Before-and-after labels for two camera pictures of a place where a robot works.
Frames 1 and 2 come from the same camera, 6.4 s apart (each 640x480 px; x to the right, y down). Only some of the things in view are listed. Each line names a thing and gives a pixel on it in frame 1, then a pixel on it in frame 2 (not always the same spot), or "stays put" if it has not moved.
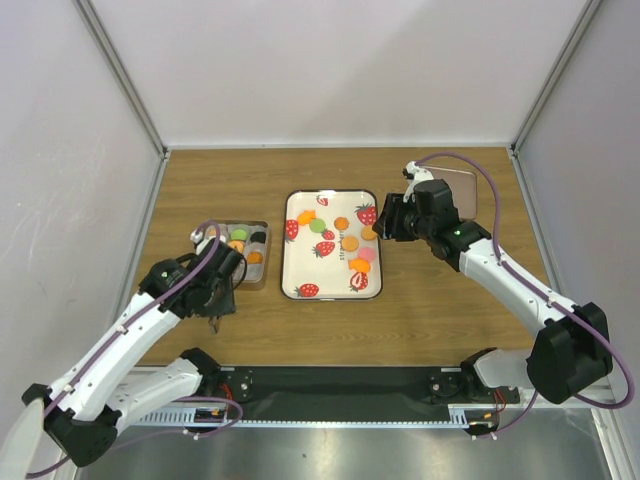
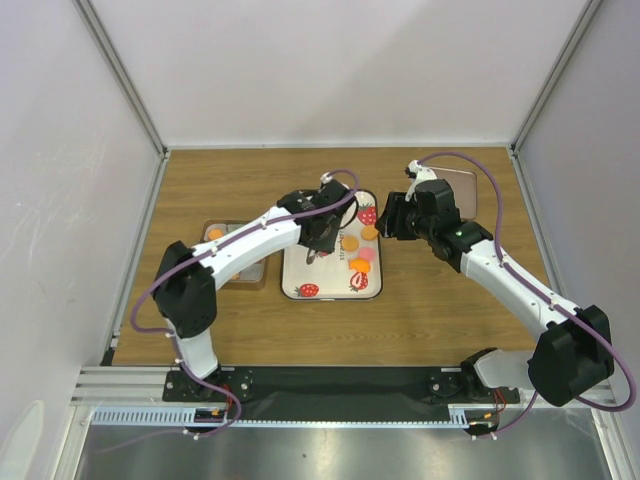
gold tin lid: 463,187 stays put
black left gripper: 225,306 -> 325,245
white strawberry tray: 329,249 stays put
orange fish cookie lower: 360,265 stays put
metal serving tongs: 214,322 -> 311,255
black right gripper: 394,208 stays put
